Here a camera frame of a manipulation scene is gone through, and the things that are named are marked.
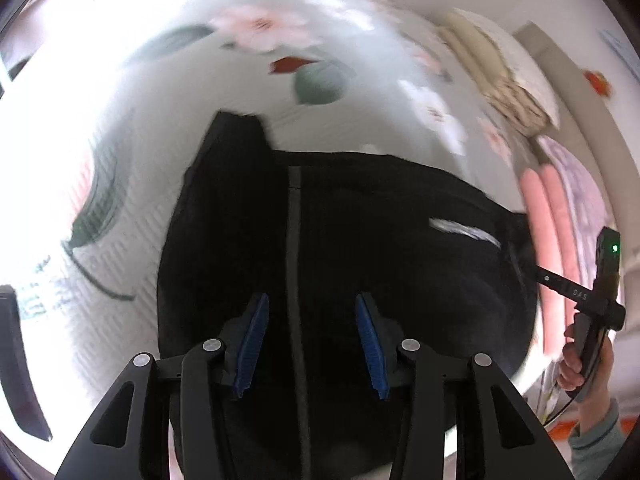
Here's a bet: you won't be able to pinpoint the person's right forearm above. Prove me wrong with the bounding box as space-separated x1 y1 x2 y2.
567 400 626 480

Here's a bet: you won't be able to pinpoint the pale purple patterned cloth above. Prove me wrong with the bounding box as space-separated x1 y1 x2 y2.
539 136 621 281

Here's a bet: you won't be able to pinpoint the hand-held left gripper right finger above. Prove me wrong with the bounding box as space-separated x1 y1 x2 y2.
354 292 576 480

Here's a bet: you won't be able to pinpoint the black flat object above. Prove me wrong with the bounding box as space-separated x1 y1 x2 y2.
0 285 53 443

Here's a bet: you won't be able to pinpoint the beige padded headboard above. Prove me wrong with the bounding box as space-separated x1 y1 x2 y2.
512 22 640 341

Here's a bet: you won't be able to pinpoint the floral bed sheet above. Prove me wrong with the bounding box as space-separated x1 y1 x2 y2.
0 0 568 480

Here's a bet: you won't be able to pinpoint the pink folded blanket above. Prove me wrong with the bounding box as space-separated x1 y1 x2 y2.
519 166 586 361

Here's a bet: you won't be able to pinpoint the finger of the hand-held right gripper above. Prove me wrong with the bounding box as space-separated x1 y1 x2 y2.
520 256 627 331

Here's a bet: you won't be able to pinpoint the black jacket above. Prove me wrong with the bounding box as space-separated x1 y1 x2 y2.
156 110 543 480

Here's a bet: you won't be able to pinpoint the person's right hand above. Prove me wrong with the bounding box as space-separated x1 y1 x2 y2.
556 324 616 408

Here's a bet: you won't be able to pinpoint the red flower wall sticker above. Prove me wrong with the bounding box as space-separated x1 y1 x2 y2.
584 71 613 96

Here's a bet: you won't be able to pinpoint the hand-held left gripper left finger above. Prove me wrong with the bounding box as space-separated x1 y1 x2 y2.
54 292 271 480

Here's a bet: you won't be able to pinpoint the beige folded blanket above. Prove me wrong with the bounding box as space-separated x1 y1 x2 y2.
439 10 553 137

